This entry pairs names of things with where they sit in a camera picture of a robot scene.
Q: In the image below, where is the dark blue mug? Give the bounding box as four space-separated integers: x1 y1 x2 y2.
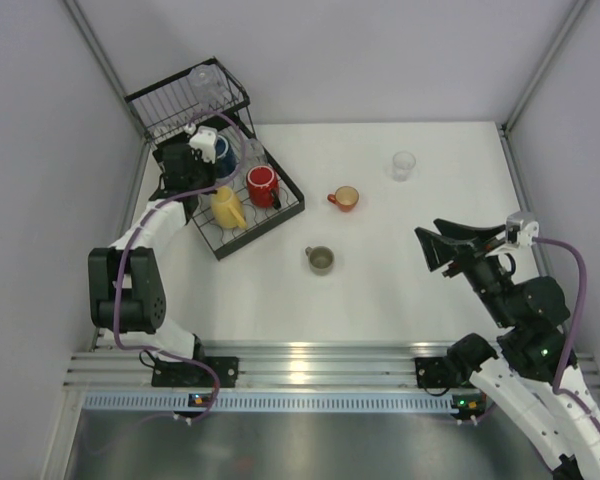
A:
215 135 237 179

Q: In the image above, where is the yellow mug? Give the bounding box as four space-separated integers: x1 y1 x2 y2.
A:
210 186 247 229

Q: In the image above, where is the clear glass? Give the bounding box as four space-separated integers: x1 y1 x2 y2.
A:
187 65 225 109
391 151 416 182
242 139 267 172

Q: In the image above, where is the black wire dish rack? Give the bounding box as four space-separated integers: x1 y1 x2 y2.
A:
124 58 305 260

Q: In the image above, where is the red mug black handle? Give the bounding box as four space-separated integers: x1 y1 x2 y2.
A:
246 165 281 210

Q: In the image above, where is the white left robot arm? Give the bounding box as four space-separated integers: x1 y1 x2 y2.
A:
88 142 239 388

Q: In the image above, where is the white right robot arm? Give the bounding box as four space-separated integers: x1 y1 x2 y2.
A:
415 212 600 479

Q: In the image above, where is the orange small cup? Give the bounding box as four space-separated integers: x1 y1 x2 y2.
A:
327 186 360 212

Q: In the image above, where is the olive green small cup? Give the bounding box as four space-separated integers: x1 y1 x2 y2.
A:
305 246 335 276

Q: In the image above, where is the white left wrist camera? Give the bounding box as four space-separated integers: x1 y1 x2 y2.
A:
184 124 218 164

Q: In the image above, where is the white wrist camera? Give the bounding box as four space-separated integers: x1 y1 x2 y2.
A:
505 211 539 248
184 124 218 164

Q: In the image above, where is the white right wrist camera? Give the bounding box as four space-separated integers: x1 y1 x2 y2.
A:
505 211 539 248

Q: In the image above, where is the aluminium mounting rail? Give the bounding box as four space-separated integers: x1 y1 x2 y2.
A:
63 339 450 390

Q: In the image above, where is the slotted cable duct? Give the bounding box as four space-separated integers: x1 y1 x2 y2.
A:
83 392 458 414

